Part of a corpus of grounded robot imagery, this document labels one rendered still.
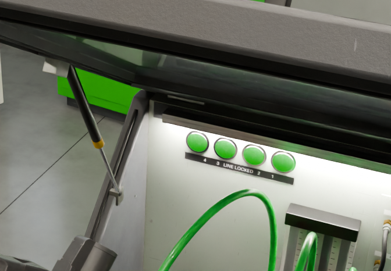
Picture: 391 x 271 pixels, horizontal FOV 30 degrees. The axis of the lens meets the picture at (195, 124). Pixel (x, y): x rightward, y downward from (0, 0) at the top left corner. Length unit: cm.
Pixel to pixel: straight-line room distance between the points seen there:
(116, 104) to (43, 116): 47
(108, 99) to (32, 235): 117
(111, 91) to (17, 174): 79
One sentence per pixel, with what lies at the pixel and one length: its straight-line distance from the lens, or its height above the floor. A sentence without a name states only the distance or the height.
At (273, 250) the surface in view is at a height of 123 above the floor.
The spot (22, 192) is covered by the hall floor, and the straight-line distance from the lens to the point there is 381.
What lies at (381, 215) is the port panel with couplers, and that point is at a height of 131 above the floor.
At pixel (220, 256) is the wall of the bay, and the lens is 163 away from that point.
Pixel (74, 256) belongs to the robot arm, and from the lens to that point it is 112.
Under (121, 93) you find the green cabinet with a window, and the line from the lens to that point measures 429.
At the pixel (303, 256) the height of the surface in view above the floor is 138.
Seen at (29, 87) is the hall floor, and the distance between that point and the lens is 486.
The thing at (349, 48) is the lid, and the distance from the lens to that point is 48.
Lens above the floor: 212
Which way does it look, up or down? 29 degrees down
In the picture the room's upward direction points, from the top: 4 degrees clockwise
